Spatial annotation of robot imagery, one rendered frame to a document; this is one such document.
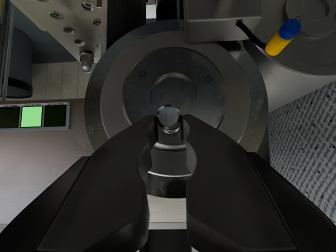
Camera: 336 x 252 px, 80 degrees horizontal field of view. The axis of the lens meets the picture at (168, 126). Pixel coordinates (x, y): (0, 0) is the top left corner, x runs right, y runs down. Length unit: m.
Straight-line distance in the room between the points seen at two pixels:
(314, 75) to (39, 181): 0.56
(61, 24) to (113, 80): 0.34
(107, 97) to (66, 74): 2.65
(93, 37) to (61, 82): 2.31
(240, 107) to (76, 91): 2.56
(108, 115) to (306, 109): 0.26
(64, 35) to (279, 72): 0.44
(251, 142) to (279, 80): 0.07
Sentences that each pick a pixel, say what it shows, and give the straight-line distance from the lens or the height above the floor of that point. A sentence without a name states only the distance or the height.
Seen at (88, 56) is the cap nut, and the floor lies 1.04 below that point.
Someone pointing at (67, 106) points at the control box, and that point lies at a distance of 0.56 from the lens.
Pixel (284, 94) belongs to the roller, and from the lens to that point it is 0.23.
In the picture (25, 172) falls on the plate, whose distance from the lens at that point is 0.61.
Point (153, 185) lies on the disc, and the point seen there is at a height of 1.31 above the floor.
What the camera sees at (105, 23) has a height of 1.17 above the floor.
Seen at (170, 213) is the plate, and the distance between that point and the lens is 0.50.
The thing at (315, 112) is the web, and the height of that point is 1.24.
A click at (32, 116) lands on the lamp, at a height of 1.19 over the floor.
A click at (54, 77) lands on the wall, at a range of 2.87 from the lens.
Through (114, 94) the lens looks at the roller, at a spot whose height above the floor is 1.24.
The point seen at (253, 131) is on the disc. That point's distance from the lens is 0.17.
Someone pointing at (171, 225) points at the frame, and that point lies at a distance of 0.51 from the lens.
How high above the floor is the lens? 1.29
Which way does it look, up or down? 9 degrees down
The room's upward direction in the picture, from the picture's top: 179 degrees clockwise
